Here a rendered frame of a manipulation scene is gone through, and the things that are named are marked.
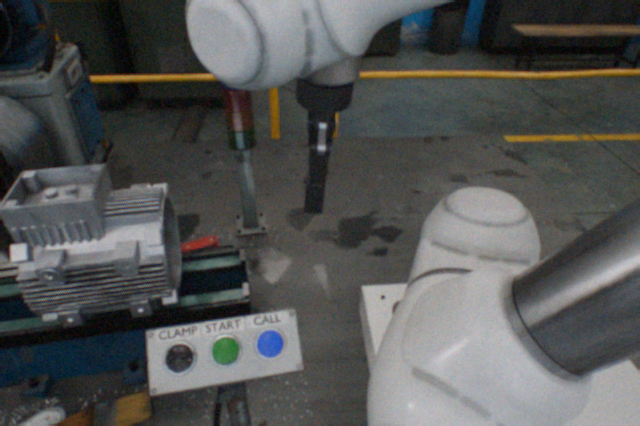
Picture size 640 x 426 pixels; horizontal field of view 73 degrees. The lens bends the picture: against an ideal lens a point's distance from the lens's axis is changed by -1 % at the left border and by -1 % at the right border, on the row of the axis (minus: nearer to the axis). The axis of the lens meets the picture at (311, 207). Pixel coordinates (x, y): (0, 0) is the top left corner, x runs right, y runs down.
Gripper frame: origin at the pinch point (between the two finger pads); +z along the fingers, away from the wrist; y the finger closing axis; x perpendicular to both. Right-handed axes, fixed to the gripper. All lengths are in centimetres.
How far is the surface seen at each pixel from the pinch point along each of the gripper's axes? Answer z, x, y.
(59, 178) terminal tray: -1.2, 39.3, -1.2
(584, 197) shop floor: 114, -172, 149
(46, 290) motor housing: 7.5, 37.5, -15.7
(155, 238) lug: 1.3, 22.6, -10.2
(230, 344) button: -0.8, 9.2, -27.5
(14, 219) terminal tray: -2.0, 40.6, -11.3
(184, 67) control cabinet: 111, 99, 282
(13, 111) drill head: 3, 61, 24
